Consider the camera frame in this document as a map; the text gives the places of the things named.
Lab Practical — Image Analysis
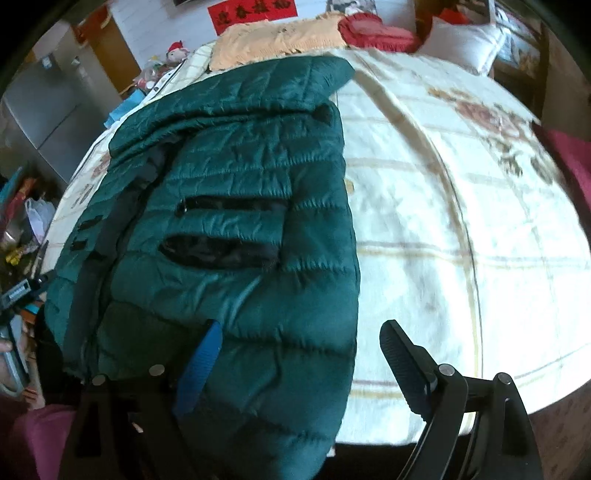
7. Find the red heart pillow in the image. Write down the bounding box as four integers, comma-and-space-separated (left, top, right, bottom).
338, 11, 422, 53

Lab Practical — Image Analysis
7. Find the white pillow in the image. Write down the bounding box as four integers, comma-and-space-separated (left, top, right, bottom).
418, 16, 506, 75

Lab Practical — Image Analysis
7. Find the white plastic bag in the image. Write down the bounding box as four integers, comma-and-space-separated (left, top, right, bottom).
25, 198, 56, 236

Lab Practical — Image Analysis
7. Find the grey refrigerator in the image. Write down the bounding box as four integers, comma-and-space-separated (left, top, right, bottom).
0, 23, 100, 185

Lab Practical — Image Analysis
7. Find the person's left forearm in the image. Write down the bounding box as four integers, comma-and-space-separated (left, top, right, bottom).
0, 397, 81, 480

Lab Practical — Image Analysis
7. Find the peach fringed blanket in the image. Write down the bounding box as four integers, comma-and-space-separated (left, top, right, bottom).
208, 11, 352, 72

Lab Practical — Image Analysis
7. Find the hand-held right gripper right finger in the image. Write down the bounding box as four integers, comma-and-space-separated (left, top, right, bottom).
379, 319, 544, 480

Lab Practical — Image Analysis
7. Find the brown wooden door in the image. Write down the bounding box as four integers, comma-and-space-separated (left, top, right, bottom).
76, 9, 141, 93

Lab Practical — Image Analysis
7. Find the floral cream bedsheet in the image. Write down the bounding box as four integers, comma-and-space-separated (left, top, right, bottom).
39, 39, 591, 446

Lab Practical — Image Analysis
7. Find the green puffer jacket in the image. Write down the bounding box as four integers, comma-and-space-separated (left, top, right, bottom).
44, 55, 362, 480

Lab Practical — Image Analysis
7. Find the maroon cloth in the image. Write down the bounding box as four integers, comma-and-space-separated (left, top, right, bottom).
538, 124, 591, 213

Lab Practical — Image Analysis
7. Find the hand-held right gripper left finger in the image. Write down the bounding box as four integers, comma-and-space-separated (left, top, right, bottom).
58, 318, 223, 480

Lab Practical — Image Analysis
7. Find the grey wall picture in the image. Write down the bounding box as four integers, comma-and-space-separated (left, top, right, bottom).
325, 0, 378, 14

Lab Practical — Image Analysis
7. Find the red wall poster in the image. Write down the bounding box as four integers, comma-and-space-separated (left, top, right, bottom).
208, 0, 297, 34

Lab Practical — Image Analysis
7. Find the blue cloth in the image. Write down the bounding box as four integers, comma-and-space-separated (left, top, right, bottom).
105, 91, 149, 126

